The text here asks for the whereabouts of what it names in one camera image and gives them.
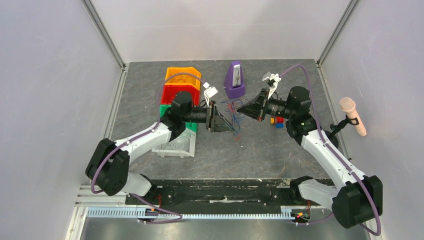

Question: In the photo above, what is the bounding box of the green plastic bin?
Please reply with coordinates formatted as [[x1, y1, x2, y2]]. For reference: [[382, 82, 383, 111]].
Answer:
[[159, 104, 198, 133]]

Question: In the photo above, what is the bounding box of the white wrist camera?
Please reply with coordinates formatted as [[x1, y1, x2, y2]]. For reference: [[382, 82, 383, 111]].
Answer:
[[202, 82, 218, 107], [262, 72, 282, 100]]

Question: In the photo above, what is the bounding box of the red plastic bin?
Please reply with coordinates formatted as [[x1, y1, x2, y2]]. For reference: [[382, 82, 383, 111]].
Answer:
[[160, 84, 200, 106]]

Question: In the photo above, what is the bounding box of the pink microphone on stand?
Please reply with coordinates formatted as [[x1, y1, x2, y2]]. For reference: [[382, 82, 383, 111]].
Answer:
[[330, 97, 367, 137]]

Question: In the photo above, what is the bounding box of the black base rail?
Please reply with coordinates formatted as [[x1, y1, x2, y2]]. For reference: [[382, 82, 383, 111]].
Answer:
[[124, 178, 334, 216]]

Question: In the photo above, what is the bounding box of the purple metronome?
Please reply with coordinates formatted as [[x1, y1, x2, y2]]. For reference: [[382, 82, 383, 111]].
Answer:
[[223, 60, 246, 99]]

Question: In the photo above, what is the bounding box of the toy brick stack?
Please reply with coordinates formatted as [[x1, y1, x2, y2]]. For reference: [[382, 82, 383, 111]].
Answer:
[[269, 116, 285, 129]]

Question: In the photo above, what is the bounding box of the coloured wire bundle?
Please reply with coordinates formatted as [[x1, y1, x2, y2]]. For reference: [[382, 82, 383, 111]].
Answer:
[[221, 98, 248, 142]]

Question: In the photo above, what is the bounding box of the clear white plastic bin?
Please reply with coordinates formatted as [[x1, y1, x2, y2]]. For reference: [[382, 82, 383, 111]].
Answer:
[[151, 129, 197, 159]]

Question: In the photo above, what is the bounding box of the orange plastic bin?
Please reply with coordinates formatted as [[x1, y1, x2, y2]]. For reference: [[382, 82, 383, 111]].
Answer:
[[165, 66, 202, 89]]

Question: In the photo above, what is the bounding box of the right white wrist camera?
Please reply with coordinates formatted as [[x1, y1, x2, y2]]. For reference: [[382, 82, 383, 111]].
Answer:
[[262, 72, 282, 100]]

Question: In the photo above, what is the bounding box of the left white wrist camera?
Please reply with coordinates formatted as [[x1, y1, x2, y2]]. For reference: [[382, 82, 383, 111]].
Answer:
[[202, 82, 218, 107]]

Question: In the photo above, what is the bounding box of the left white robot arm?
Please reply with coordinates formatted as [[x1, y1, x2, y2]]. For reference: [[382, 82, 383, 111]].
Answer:
[[85, 91, 235, 204]]

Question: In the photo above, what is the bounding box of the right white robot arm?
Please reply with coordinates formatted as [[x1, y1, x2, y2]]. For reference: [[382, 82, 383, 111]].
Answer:
[[237, 86, 383, 229]]

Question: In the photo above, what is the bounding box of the white wire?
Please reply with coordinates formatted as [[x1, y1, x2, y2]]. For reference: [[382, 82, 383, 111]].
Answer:
[[162, 134, 192, 153]]

